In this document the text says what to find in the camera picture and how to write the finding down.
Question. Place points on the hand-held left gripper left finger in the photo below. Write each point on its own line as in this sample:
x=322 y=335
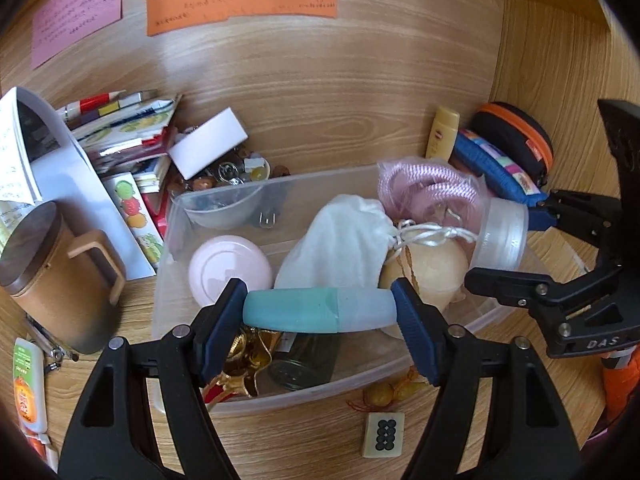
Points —
x=220 y=325

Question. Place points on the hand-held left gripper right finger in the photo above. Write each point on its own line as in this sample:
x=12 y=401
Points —
x=415 y=330

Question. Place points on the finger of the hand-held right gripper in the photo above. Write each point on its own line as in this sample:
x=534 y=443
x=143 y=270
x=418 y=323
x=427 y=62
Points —
x=500 y=285
x=537 y=217

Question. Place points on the clear plastic jar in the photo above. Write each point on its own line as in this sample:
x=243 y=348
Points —
x=502 y=235

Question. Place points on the clear plastic storage box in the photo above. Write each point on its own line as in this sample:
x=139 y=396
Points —
x=360 y=370

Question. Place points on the teal translucent tube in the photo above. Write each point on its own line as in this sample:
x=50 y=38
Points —
x=290 y=310

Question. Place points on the glass bottle with white label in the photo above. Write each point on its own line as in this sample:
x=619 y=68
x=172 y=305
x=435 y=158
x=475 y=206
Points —
x=305 y=360

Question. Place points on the wooden desktop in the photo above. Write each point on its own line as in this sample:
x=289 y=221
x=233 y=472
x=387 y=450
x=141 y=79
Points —
x=300 y=440

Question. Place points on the gold ornament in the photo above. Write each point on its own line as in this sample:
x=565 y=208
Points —
x=250 y=355

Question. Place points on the beige ball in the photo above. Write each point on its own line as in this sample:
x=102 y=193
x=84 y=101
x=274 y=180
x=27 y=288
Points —
x=430 y=270

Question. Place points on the blue pencil case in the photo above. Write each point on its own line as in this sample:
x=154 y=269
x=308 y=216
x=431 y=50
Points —
x=492 y=165

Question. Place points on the yellow bead charm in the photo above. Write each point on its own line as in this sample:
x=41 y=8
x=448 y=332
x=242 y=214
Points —
x=385 y=392

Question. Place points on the black case with orange zip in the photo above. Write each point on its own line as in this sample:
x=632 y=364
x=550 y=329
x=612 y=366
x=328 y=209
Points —
x=510 y=130

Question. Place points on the mahjong tile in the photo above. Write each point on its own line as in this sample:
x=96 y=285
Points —
x=382 y=435

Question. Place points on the small clear plastic bowl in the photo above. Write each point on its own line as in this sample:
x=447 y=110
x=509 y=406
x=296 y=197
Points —
x=220 y=215

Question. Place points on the yellow sunscreen bottle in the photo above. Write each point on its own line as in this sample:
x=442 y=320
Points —
x=441 y=135

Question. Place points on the red flat packet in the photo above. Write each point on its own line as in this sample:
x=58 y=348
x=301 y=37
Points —
x=150 y=210

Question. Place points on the fruit printed booklet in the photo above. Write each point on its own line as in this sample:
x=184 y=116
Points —
x=132 y=210

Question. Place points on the pile of small trinkets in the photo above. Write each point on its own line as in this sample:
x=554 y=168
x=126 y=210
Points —
x=235 y=172

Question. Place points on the brown walnut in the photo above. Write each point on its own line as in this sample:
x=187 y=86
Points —
x=281 y=171

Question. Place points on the wooden mug with lid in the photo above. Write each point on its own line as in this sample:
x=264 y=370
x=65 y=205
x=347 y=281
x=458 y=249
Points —
x=55 y=290

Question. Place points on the small metal tool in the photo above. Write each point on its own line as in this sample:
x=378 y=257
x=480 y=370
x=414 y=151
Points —
x=50 y=347

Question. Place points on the white rectangular box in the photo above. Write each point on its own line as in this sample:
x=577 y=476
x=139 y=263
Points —
x=210 y=142

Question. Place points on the orange labelled tube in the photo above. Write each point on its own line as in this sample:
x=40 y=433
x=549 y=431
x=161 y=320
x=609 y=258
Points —
x=27 y=390

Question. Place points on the white paper booklet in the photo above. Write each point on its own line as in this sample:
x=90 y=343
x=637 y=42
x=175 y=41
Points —
x=75 y=175

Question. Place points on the stack of books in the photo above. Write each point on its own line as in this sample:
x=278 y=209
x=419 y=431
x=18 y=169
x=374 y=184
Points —
x=125 y=130

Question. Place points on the red white marker pen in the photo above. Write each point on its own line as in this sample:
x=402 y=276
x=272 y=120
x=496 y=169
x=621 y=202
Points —
x=90 y=104

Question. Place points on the orange paper note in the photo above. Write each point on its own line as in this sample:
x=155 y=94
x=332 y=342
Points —
x=225 y=5

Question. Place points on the pink paper note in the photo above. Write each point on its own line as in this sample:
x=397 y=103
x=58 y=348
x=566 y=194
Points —
x=75 y=15

